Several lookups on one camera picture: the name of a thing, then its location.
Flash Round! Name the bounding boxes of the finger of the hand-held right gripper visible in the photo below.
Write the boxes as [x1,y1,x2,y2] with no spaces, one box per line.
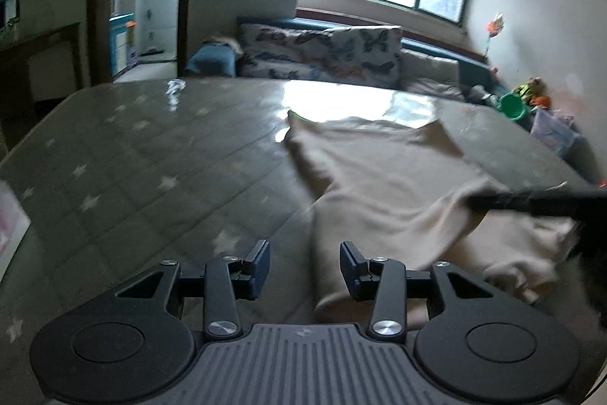
[467,187,607,220]

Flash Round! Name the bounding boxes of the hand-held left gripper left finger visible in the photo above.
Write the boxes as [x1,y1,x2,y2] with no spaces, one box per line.
[116,239,272,342]

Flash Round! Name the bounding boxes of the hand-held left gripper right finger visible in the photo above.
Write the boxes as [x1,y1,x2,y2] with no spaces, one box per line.
[339,240,494,343]

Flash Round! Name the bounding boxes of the beige garment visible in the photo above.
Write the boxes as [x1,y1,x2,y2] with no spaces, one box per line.
[283,111,582,332]

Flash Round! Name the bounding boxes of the clear plastic box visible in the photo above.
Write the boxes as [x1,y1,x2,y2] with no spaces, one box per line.
[530,108,577,156]

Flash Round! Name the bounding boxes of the green plastic bucket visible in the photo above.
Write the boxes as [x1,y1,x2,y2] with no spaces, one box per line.
[497,93,528,121]

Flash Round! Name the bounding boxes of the colourful plush toy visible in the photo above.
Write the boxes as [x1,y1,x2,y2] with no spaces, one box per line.
[514,77,553,109]

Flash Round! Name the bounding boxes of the grey plush toy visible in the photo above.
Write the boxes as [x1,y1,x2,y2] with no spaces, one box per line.
[469,85,498,107]

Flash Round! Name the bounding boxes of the teal sofa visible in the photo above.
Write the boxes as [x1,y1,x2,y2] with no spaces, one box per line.
[237,16,503,102]

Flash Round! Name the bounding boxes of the grey pillow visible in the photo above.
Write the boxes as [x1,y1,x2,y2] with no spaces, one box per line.
[401,49,468,99]

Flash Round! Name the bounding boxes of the colourful pinwheel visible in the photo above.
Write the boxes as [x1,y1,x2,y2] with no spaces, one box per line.
[484,12,506,64]

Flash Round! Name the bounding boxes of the blue quilted cloth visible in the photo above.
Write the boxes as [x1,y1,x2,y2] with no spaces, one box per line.
[185,43,238,77]

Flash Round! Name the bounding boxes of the butterfly print cushion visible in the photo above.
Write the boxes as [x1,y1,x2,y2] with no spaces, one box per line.
[237,23,335,78]
[327,25,403,88]

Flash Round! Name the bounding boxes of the beige towel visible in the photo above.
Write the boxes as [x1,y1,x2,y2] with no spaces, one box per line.
[204,36,245,55]

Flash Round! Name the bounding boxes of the white pink tissue packet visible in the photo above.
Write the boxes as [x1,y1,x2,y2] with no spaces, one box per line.
[0,181,31,266]

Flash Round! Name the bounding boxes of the stacked plastic stools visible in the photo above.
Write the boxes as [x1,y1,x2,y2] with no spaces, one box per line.
[126,20,139,64]

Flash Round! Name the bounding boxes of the blue white cabinet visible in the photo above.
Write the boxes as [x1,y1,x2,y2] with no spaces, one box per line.
[109,13,136,76]

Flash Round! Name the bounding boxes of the dark wooden counter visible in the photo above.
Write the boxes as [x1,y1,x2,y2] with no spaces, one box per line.
[0,22,83,121]

